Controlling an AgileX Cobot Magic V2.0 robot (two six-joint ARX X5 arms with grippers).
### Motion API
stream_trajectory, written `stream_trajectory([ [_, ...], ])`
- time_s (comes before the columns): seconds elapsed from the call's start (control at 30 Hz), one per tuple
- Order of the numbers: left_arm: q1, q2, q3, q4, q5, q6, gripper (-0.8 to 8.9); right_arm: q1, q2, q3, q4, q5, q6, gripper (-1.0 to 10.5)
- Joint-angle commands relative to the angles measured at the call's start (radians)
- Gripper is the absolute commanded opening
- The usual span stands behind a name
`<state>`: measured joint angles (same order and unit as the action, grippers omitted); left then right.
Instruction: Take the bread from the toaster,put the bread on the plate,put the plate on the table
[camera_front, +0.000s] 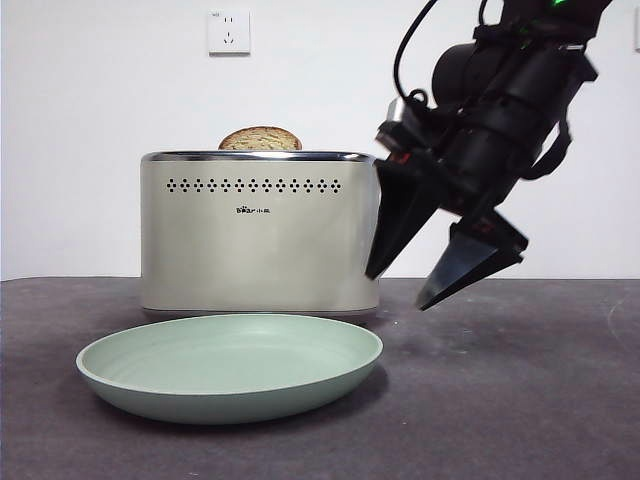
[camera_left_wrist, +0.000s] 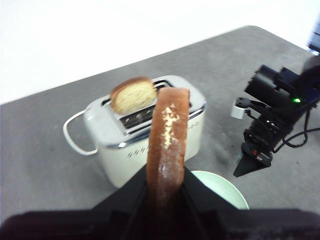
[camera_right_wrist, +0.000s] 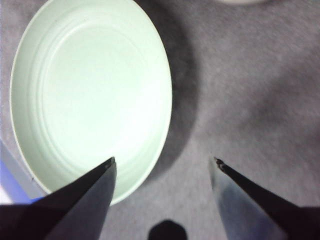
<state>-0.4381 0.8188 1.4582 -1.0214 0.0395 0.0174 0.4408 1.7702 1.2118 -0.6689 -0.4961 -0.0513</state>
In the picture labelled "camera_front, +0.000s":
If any pale green round plate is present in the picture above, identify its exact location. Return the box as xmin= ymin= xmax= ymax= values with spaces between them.
xmin=75 ymin=312 xmax=385 ymax=426

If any cream toaster with chrome rim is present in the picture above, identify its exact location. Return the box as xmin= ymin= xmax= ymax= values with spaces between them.
xmin=140 ymin=148 xmax=381 ymax=322

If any brown toasted bread slice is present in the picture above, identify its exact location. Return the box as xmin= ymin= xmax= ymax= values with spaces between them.
xmin=218 ymin=126 xmax=303 ymax=151

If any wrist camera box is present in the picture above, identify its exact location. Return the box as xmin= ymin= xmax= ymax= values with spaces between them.
xmin=375 ymin=97 xmax=432 ymax=167

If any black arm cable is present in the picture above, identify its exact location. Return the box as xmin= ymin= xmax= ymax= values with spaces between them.
xmin=393 ymin=0 xmax=441 ymax=104

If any white wall power socket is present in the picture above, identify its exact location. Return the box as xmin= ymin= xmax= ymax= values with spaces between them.
xmin=208 ymin=10 xmax=251 ymax=56

